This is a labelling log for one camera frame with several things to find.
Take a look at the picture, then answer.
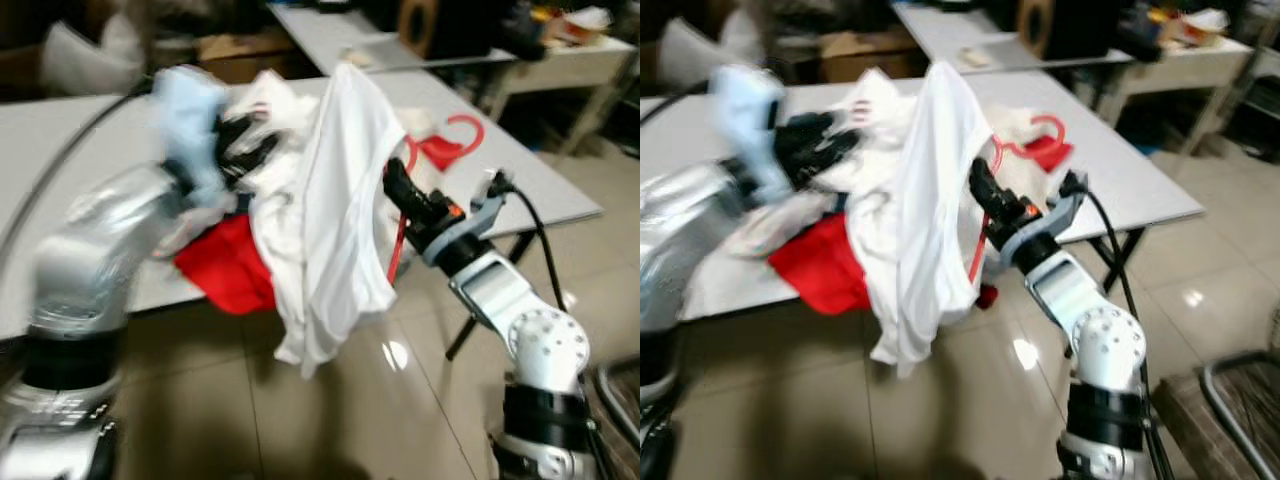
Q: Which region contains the white plain T-shirt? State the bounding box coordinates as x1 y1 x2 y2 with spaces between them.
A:
870 60 1001 379
272 62 408 381

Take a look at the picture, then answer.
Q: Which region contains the black wire floor fan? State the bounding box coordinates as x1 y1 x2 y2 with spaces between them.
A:
1150 345 1280 480

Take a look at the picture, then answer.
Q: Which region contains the beige desk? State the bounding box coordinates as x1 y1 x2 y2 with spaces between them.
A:
478 38 641 156
1095 35 1256 151

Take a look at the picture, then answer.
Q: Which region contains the brown cardboard box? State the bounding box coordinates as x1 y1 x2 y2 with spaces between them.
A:
195 30 298 86
818 30 916 86

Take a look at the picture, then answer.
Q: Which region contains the white pillow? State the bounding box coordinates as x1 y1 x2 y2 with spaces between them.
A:
655 15 761 86
40 20 149 98

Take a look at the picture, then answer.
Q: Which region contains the long white table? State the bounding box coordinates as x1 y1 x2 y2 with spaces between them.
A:
890 0 1131 71
268 0 521 76

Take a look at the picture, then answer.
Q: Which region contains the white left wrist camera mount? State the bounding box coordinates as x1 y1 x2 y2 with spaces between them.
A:
708 62 791 206
150 66 233 209

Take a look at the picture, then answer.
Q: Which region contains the small red cloth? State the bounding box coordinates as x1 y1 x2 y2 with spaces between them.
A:
1020 135 1073 173
418 133 468 173

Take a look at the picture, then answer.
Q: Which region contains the red plastic hanger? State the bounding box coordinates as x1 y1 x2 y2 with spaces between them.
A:
965 113 1069 288
385 113 487 288

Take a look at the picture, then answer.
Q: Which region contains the wooden speaker box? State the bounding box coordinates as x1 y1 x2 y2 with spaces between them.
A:
398 0 496 59
1017 0 1116 59

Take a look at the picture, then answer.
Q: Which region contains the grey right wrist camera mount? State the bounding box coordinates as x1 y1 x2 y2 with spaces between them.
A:
1000 172 1091 269
425 172 511 269

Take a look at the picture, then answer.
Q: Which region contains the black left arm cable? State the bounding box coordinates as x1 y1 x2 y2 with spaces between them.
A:
0 78 156 256
640 80 711 126

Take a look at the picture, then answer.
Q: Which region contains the red garment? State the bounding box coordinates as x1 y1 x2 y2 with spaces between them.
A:
175 213 278 317
768 212 873 317

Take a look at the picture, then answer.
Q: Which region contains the white plastic bag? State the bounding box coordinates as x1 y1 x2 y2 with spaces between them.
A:
1180 8 1229 46
565 5 613 46

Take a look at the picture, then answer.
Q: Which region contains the white table with black legs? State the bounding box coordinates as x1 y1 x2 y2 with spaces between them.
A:
640 70 1206 321
0 70 604 341

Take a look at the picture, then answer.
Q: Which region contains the cream fluffy garment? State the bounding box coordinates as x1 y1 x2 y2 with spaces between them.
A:
398 105 446 141
990 103 1051 146

